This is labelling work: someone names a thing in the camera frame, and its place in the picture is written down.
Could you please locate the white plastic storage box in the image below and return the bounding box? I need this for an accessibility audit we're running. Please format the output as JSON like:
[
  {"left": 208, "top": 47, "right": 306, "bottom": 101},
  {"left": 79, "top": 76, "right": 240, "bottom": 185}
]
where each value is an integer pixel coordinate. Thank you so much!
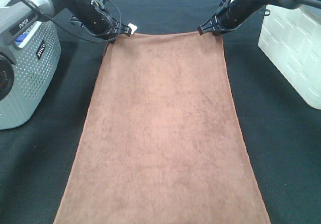
[{"left": 258, "top": 5, "right": 320, "bottom": 109}]

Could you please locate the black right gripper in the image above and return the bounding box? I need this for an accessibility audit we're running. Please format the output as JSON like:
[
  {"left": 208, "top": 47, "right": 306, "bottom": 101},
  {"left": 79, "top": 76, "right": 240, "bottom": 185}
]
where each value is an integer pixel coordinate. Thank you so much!
[{"left": 198, "top": 0, "right": 264, "bottom": 36}]

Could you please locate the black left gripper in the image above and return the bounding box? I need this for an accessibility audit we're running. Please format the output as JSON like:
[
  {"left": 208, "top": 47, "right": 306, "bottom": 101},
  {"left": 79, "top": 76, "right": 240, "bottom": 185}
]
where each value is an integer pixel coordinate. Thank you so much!
[{"left": 70, "top": 0, "right": 132, "bottom": 40}]

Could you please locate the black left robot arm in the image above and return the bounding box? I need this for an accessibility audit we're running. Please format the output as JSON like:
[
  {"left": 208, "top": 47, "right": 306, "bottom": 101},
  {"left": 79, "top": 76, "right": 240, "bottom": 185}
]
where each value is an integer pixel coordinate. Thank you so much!
[{"left": 1, "top": 0, "right": 134, "bottom": 99}]

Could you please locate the blue towel in basket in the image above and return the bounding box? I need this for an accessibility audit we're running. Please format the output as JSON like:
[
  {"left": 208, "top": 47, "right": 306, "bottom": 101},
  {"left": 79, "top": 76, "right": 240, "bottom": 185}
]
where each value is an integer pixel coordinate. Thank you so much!
[{"left": 15, "top": 33, "right": 29, "bottom": 46}]

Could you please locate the brown towel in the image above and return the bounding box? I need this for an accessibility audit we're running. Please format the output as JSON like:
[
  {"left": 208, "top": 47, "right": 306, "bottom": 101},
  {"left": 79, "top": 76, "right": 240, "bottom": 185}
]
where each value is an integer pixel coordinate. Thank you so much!
[{"left": 54, "top": 32, "right": 270, "bottom": 223}]

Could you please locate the grey perforated laundry basket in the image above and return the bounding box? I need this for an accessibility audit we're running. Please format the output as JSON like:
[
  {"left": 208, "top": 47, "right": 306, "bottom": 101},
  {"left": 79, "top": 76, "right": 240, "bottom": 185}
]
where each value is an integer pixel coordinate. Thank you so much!
[{"left": 1, "top": 21, "right": 61, "bottom": 130}]

